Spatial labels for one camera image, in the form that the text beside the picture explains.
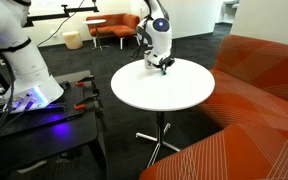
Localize black hanging cable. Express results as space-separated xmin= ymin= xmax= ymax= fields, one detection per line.
xmin=37 ymin=0 xmax=86 ymax=48

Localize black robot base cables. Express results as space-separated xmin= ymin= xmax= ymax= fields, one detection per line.
xmin=0 ymin=41 xmax=38 ymax=158

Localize round white table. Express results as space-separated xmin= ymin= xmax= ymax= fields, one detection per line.
xmin=110 ymin=57 xmax=216 ymax=168

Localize orange handled clamp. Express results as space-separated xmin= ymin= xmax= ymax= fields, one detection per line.
xmin=74 ymin=94 xmax=99 ymax=110
xmin=75 ymin=75 xmax=95 ymax=86

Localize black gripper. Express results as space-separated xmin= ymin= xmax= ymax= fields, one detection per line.
xmin=158 ymin=57 xmax=175 ymax=74

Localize orange patterned corner sofa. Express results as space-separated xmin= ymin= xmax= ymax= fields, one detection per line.
xmin=139 ymin=35 xmax=288 ymax=180

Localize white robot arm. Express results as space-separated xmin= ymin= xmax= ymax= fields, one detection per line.
xmin=0 ymin=0 xmax=173 ymax=113

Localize orange handled clamp rear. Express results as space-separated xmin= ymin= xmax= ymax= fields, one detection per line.
xmin=75 ymin=75 xmax=95 ymax=86

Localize black workbench table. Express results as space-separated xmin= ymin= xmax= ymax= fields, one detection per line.
xmin=0 ymin=69 xmax=110 ymax=180

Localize distant orange sofa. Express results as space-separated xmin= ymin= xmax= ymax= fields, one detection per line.
xmin=85 ymin=13 xmax=140 ymax=48

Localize distant small white table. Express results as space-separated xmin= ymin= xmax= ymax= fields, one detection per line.
xmin=83 ymin=19 xmax=109 ymax=51

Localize beige round stool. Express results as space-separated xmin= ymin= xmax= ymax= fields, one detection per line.
xmin=63 ymin=31 xmax=83 ymax=50

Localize orange handled clamp front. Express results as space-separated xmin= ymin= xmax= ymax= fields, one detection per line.
xmin=74 ymin=94 xmax=99 ymax=110

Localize white ceramic mug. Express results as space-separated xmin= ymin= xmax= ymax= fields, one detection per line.
xmin=144 ymin=50 xmax=154 ymax=70

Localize black overhead mounting rail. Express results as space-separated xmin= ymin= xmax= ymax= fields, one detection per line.
xmin=24 ymin=0 xmax=99 ymax=27

